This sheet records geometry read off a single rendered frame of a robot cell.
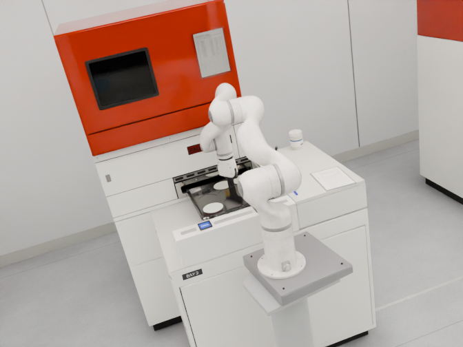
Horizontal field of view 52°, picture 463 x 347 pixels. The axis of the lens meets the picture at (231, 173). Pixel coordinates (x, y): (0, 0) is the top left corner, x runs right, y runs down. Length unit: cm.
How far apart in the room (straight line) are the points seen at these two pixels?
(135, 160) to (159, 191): 23
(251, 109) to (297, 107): 245
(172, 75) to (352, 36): 242
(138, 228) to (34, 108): 164
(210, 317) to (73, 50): 137
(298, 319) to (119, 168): 119
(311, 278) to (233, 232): 44
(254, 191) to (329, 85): 289
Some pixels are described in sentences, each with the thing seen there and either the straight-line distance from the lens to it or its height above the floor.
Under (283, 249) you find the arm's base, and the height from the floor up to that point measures 97.
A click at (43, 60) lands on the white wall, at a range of 392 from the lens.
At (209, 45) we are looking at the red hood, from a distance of 242.
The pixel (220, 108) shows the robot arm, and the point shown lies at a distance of 194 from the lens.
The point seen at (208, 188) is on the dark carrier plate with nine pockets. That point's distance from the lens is 257.
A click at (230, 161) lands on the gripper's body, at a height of 106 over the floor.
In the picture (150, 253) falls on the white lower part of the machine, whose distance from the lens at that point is 278.
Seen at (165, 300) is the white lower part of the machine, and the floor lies 22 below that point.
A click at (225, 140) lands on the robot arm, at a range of 238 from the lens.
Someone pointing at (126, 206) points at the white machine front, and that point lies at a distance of 263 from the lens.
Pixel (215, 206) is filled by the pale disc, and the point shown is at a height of 90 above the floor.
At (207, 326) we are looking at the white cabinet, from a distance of 233.
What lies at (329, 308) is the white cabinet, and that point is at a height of 32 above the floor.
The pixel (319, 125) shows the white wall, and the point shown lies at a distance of 453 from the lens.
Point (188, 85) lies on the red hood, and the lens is 243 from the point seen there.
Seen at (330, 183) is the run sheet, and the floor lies 97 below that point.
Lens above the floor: 200
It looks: 24 degrees down
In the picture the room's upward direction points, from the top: 11 degrees counter-clockwise
